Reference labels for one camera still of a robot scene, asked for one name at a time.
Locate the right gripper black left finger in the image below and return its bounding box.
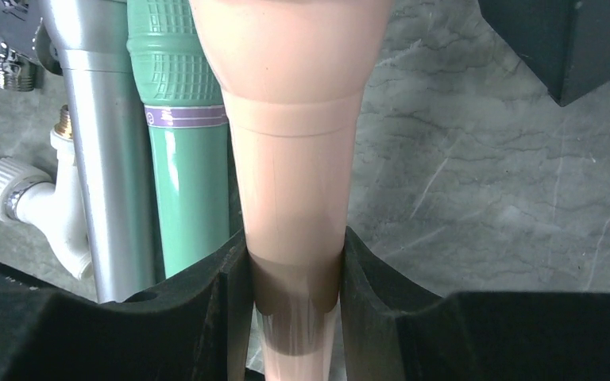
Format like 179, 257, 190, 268
0, 232, 253, 380

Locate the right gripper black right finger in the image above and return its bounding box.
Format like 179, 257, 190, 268
340, 230, 610, 380

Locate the mint green microphone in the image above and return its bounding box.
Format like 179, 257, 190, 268
126, 0, 230, 277

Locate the beige pink microphone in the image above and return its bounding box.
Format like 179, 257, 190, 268
191, 1, 392, 380

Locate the silver mesh-head microphone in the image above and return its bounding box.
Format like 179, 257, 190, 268
41, 1, 160, 302

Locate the white plastic pipe fitting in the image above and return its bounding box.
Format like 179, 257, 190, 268
0, 105, 93, 280

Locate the chrome faucet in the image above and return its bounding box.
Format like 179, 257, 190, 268
0, 0, 62, 92

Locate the blue network switch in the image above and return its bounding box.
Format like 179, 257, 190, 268
478, 0, 610, 106

